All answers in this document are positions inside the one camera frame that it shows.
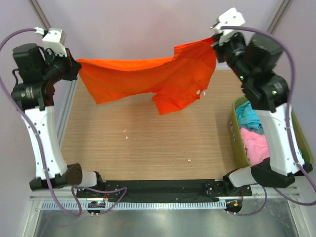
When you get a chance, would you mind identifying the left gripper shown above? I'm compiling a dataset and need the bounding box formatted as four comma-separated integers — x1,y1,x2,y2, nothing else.
40,46,81,84

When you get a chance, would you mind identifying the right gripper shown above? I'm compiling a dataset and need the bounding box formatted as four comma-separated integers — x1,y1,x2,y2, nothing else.
211,30,254,85

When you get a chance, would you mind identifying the orange t-shirt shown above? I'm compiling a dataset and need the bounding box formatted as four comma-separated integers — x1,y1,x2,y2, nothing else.
78,38,216,115

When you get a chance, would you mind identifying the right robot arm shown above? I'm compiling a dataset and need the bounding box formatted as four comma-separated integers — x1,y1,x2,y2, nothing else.
212,32,313,196

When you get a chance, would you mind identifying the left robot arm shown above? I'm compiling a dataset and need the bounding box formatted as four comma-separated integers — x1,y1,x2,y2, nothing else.
11,43,105,198

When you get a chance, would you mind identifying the light blue t-shirt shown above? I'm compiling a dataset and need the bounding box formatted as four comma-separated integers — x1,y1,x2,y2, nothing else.
235,101,261,129

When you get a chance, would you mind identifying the green laundry basket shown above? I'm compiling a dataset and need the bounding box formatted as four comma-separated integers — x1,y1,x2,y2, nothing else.
227,96,313,171

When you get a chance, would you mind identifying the pink t-shirt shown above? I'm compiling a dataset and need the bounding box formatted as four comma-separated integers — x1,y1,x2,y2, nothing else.
240,128,270,165

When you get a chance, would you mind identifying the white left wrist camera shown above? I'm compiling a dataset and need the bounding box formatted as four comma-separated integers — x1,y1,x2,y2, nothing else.
34,27,67,57

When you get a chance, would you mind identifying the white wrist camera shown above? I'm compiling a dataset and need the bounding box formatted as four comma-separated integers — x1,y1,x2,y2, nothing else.
34,27,67,57
210,7,245,38

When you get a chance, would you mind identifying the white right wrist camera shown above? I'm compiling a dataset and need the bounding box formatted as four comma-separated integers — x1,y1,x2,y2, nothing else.
210,7,245,38

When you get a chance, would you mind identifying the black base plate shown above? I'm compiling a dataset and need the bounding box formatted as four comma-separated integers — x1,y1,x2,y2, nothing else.
76,179,253,203

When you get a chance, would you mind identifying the white slotted cable duct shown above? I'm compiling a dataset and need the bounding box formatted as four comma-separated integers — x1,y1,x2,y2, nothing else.
41,199,226,210

